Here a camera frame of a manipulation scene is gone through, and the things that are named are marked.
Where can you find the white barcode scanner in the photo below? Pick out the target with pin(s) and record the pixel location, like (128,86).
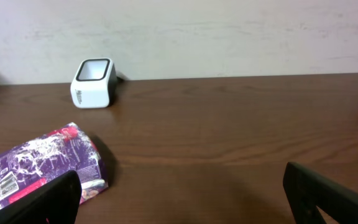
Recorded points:
(94,84)

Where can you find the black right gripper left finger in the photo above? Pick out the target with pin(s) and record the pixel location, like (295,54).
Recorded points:
(55,202)

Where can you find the purple snack packet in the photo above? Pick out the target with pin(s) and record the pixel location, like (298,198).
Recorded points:
(30,165)

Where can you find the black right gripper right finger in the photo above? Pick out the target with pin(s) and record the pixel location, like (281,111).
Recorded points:
(308,192)

